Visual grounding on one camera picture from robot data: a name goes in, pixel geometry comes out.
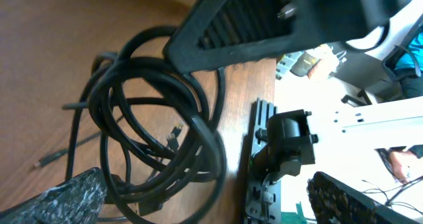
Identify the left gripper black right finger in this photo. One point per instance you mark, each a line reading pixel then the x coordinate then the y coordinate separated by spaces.
pixel 333 201

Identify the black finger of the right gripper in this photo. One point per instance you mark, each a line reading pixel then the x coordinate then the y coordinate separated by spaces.
pixel 218 33

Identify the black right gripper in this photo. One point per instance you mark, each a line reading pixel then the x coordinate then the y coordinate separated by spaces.
pixel 316 22

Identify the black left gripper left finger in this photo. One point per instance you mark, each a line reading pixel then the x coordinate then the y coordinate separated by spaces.
pixel 78 200

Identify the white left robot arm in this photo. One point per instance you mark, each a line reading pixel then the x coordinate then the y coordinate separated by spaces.
pixel 283 142

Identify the person in teal shirt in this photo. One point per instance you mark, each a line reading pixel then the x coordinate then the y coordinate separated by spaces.
pixel 406 65

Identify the black clamp mount base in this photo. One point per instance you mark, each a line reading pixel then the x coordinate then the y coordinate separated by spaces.
pixel 256 210

